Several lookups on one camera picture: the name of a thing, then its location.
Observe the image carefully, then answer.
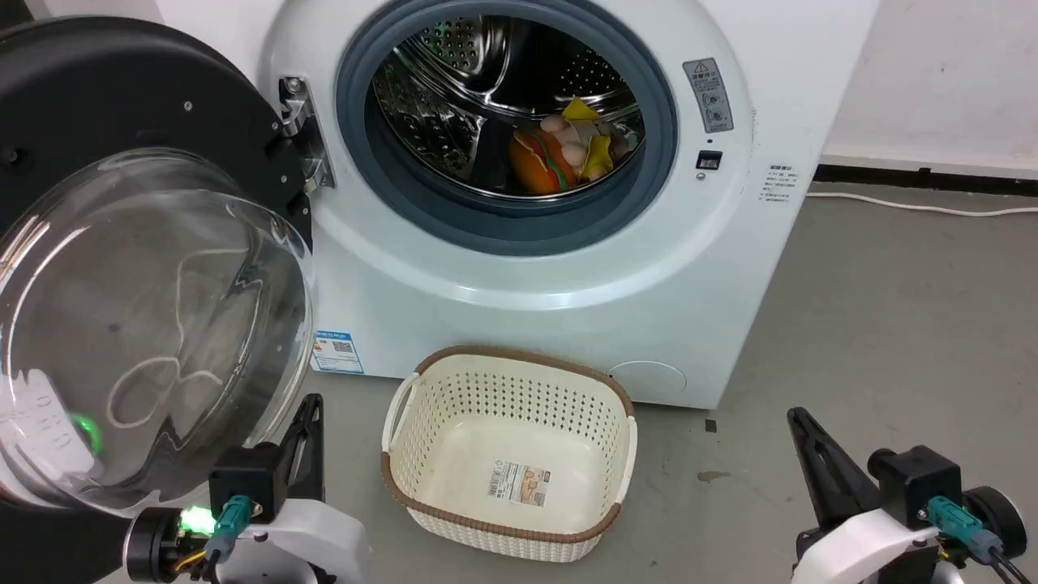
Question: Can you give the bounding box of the clear glass door bowl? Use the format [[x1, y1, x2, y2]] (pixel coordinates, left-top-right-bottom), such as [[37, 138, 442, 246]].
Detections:
[[0, 148, 315, 512]]

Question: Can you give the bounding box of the stainless steel washer drum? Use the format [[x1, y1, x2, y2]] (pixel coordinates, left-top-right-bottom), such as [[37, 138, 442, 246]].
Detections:
[[371, 12, 647, 200]]

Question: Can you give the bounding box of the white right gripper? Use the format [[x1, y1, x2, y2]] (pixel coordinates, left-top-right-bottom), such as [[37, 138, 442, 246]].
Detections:
[[787, 407, 1027, 584]]

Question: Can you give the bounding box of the orange burger plush toy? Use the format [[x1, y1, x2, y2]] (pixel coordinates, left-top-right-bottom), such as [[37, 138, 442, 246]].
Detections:
[[508, 128, 578, 195]]

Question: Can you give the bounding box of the cream plastic laundry basket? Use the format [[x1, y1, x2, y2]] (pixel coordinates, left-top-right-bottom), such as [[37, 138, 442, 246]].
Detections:
[[380, 346, 638, 564]]

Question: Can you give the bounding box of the black wall baseboard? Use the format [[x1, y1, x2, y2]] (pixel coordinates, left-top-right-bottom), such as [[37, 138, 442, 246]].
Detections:
[[813, 164, 1038, 198]]

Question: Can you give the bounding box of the black round washer door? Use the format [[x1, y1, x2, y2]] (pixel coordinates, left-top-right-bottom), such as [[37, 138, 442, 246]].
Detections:
[[0, 15, 319, 584]]

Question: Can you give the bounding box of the teal plug cable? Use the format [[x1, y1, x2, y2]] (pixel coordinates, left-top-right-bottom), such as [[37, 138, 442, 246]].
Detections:
[[927, 496, 1038, 584], [174, 495, 254, 584]]

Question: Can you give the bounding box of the yellow and cream doll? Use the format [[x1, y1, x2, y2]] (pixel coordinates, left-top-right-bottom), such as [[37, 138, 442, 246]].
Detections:
[[539, 97, 641, 181]]

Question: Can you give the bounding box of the metal door hinge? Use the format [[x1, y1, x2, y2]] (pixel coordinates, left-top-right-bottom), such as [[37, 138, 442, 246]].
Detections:
[[278, 75, 337, 194]]

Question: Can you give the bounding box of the white floor cable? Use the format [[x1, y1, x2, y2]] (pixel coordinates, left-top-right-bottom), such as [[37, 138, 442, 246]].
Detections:
[[804, 191, 1038, 218]]

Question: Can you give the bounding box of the paper basket product label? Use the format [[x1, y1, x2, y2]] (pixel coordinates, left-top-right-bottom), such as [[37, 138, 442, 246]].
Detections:
[[487, 459, 549, 509]]

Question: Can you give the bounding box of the white front-load washing machine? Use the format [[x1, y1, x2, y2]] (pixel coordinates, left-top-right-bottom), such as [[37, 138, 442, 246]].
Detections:
[[258, 0, 881, 410]]

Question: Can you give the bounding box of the right teal plug cable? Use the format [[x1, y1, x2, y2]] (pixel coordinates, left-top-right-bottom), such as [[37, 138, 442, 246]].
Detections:
[[927, 496, 1038, 584]]

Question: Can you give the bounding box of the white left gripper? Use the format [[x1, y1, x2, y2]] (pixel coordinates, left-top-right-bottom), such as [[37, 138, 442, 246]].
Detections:
[[123, 394, 371, 584]]

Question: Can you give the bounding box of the blue white energy label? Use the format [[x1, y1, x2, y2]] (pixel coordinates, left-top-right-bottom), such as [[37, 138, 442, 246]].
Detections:
[[311, 329, 364, 375]]

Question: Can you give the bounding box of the left teal plug cable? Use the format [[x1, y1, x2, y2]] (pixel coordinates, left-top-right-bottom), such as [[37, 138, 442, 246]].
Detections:
[[174, 495, 254, 584]]

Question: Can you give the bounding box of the grey warning sticker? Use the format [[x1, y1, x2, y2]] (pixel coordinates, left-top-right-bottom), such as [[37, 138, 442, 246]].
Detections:
[[682, 57, 735, 135]]

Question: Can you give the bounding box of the round white filter cover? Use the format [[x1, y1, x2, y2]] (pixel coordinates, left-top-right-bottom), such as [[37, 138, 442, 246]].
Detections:
[[607, 360, 688, 402]]

